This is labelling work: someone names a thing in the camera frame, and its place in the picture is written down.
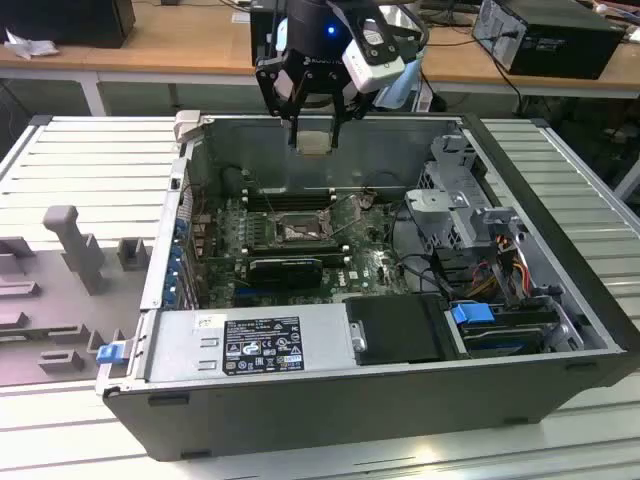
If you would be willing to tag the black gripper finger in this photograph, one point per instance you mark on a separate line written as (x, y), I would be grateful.
(359, 106)
(272, 85)

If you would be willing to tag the small square silver CPU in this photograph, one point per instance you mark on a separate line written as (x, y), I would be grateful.
(315, 143)

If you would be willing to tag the black RAM slot row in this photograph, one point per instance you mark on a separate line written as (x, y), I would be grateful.
(290, 198)
(295, 252)

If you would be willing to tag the CPU socket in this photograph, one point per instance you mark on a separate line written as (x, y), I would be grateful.
(300, 227)

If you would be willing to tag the blue expansion slot clip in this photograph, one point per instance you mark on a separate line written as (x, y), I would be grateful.
(171, 292)
(181, 226)
(175, 262)

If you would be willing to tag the small black PC tower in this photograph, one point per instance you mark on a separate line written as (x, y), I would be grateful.
(262, 30)

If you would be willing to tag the small white box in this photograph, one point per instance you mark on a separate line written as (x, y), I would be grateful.
(422, 97)

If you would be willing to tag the long wooden desk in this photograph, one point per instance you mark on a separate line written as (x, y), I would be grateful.
(200, 45)

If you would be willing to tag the black monitor stand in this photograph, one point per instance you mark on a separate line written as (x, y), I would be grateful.
(450, 17)

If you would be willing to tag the grey metal drive cage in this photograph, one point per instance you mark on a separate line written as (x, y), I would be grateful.
(450, 205)

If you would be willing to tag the green motherboard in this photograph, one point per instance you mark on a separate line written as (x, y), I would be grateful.
(370, 265)

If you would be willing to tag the black graphics card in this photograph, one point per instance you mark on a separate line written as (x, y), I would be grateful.
(285, 274)

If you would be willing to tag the large black box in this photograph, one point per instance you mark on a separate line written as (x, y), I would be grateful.
(65, 22)

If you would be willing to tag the black plastic air shroud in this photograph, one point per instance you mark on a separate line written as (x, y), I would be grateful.
(395, 327)

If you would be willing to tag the hard disk in blue carrier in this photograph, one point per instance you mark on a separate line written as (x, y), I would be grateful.
(472, 317)

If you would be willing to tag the crumpled white paper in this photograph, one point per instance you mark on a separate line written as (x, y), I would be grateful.
(30, 46)

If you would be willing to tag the silver power supply unit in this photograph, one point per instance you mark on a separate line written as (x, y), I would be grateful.
(180, 345)

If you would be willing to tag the open black PC case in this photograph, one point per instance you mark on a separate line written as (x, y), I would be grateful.
(350, 415)

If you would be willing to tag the grey parts rack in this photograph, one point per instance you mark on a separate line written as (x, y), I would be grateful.
(55, 305)

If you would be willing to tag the blue power supply latch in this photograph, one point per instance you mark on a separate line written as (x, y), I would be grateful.
(110, 354)

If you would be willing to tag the small white wrist camera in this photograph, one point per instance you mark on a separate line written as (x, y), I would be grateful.
(281, 35)

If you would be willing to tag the white wrist camera on bracket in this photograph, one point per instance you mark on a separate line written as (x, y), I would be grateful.
(375, 60)

